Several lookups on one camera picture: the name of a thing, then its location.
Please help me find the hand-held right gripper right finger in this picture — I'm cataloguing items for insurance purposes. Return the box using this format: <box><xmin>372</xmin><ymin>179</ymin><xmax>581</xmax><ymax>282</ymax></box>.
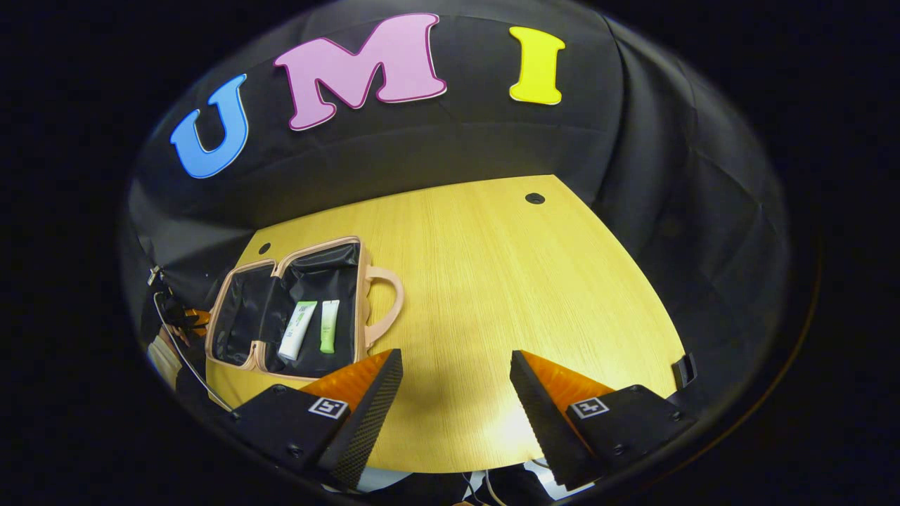
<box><xmin>510</xmin><ymin>350</ymin><xmax>698</xmax><ymax>493</ymax></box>

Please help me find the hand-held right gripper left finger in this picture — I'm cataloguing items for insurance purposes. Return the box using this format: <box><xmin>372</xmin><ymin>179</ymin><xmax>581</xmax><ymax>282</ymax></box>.
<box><xmin>226</xmin><ymin>349</ymin><xmax>405</xmax><ymax>491</ymax></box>

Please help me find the pink suitcase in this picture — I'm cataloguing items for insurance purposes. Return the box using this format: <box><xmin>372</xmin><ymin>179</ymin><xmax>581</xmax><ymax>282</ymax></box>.
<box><xmin>204</xmin><ymin>235</ymin><xmax>406</xmax><ymax>384</ymax></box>

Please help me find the light green skincare tube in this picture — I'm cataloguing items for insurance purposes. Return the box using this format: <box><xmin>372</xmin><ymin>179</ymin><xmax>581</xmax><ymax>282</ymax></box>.
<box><xmin>320</xmin><ymin>299</ymin><xmax>341</xmax><ymax>355</ymax></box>

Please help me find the black backdrop cloth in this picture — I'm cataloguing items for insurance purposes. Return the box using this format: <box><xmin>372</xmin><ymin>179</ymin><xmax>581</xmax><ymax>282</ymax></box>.
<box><xmin>120</xmin><ymin>0</ymin><xmax>795</xmax><ymax>436</ymax></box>

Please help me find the thin white cable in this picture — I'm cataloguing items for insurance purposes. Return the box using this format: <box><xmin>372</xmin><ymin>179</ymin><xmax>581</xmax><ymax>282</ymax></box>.
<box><xmin>153</xmin><ymin>308</ymin><xmax>234</xmax><ymax>413</ymax></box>

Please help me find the black table edge bracket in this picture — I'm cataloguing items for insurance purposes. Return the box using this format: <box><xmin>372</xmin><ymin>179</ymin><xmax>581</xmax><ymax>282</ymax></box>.
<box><xmin>671</xmin><ymin>353</ymin><xmax>698</xmax><ymax>389</ymax></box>

